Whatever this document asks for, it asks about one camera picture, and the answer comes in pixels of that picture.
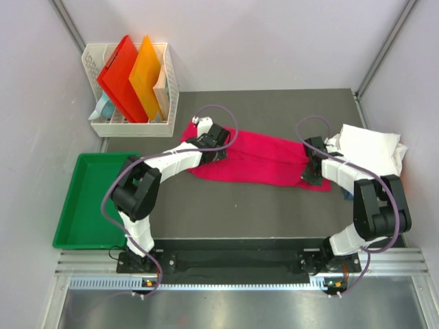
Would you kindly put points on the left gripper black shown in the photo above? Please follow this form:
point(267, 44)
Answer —
point(221, 154)

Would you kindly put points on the red plastic board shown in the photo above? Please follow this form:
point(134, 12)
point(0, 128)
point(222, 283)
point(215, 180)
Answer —
point(114, 81)

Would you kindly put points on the wooden board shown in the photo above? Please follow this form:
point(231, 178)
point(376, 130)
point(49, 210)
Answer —
point(161, 92)

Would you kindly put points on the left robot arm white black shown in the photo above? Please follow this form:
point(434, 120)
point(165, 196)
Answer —
point(135, 194)

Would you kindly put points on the green plastic tray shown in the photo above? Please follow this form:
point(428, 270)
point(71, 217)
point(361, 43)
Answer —
point(81, 224)

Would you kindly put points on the orange plastic board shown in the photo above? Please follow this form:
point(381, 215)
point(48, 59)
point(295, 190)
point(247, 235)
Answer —
point(144, 76)

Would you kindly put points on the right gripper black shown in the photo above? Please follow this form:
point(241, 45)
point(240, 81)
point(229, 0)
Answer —
point(310, 179)

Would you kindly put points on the folded white t shirt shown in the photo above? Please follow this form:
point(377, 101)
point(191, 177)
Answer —
point(381, 153)

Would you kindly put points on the white plastic basket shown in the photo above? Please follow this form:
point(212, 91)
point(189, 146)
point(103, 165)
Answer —
point(94, 58)

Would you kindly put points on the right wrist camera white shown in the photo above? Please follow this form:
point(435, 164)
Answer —
point(333, 146)

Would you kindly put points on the magenta t shirt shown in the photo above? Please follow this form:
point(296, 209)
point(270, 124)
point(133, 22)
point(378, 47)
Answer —
point(260, 159)

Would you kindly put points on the white slotted cable duct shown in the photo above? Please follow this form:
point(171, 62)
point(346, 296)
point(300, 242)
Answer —
point(119, 283)

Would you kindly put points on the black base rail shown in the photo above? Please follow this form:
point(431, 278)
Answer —
point(233, 261)

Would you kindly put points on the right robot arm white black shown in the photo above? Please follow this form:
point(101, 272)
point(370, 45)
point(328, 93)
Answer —
point(380, 209)

